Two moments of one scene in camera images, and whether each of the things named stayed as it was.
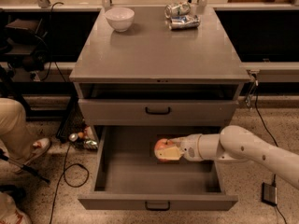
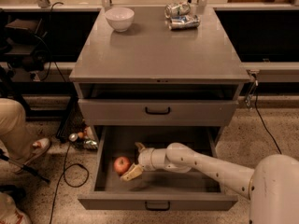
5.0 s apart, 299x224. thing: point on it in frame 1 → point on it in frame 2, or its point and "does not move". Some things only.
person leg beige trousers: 16,140 does not move
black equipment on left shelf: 26,41 does not move
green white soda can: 177,9 does not move
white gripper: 189,147 → 145,159
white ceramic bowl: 121,19 does not move
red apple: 162,145 → 121,164
